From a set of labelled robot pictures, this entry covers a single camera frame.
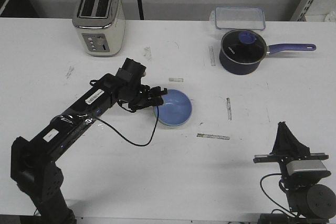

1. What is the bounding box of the clear plastic food container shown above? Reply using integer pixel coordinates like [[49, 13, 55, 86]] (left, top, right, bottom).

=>
[[209, 6, 266, 30]]

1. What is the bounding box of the blue bowl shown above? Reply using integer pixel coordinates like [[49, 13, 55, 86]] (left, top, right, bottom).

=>
[[153, 89, 192, 126]]

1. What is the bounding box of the cream two-slot toaster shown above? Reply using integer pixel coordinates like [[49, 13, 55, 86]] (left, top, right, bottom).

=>
[[72, 0, 125, 57]]

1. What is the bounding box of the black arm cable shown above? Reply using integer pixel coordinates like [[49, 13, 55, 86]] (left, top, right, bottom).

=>
[[260, 173, 297, 217], [89, 103, 160, 147]]

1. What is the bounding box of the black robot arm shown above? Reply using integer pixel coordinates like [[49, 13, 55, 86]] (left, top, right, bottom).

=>
[[253, 122, 335, 223], [10, 74, 167, 223]]

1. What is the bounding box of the dark blue saucepan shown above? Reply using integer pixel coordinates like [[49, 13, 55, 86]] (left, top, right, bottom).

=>
[[219, 42, 317, 75]]

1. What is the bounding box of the green bowl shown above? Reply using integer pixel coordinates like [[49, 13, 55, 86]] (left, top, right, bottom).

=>
[[153, 99, 193, 127]]

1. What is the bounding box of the glass pot lid blue knob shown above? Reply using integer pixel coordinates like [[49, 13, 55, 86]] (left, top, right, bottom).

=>
[[221, 29, 267, 65]]

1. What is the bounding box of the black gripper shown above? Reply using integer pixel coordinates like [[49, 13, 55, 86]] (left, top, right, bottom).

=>
[[253, 122, 331, 190], [118, 84, 167, 113]]

